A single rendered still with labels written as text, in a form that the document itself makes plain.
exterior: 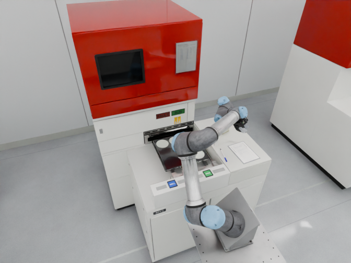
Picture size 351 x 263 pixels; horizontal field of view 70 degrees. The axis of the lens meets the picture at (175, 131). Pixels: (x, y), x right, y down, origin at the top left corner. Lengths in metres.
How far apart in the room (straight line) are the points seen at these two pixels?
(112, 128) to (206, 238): 1.03
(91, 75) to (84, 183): 1.69
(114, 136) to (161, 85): 0.56
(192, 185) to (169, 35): 0.94
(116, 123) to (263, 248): 1.29
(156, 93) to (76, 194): 1.64
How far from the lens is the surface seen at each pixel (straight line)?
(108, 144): 2.06
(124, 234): 2.62
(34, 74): 3.37
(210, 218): 1.39
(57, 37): 3.20
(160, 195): 1.65
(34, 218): 3.00
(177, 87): 1.87
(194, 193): 1.44
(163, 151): 1.98
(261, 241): 1.70
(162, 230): 1.99
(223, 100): 1.71
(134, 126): 2.00
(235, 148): 1.96
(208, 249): 1.61
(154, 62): 1.73
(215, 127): 1.39
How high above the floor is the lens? 2.26
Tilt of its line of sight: 39 degrees down
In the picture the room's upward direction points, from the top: straight up
